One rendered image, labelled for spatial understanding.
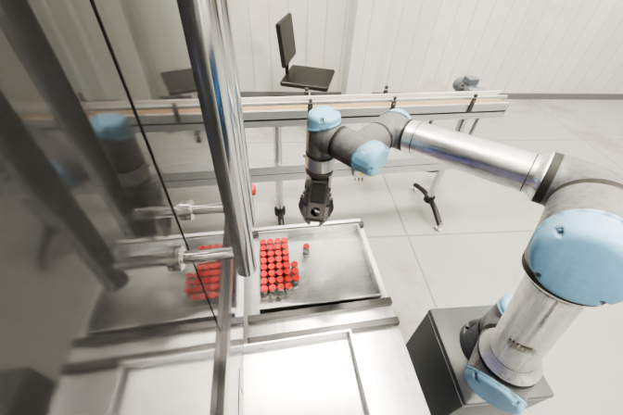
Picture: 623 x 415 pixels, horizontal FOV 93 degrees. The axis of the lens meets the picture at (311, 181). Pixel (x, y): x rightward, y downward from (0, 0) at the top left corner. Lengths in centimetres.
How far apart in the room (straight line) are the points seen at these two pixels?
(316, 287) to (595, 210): 66
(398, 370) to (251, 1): 328
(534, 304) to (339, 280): 51
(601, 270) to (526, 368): 32
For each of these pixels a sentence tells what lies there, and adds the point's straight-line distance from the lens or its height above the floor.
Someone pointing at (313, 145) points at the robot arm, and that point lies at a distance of 68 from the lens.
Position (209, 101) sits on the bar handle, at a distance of 18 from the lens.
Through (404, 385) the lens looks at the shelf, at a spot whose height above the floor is 88.
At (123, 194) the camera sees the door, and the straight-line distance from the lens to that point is 21.
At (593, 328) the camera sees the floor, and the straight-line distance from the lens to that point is 251.
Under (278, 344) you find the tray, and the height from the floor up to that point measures 90.
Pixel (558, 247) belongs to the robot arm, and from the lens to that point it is 52.
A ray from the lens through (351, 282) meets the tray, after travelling 95.
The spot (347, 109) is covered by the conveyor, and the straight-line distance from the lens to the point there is 165.
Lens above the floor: 170
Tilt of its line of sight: 42 degrees down
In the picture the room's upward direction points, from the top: 4 degrees clockwise
